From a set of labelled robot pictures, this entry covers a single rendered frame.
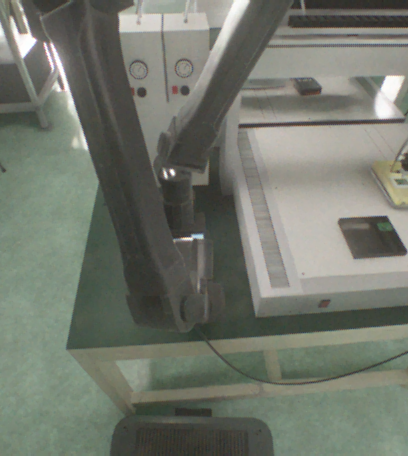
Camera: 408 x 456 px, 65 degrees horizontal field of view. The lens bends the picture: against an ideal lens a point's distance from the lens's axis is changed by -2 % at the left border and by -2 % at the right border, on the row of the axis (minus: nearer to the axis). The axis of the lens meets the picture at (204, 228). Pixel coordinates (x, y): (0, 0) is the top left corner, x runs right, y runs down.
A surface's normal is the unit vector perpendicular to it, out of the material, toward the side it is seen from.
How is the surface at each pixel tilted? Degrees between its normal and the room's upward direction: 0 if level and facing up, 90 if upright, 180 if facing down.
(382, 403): 0
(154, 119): 90
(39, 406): 0
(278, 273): 0
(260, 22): 104
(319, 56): 90
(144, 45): 90
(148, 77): 90
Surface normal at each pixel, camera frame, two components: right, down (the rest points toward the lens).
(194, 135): 0.10, 0.89
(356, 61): 0.07, 0.76
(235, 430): 0.00, -0.65
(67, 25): -0.40, 0.36
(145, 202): 0.87, -0.05
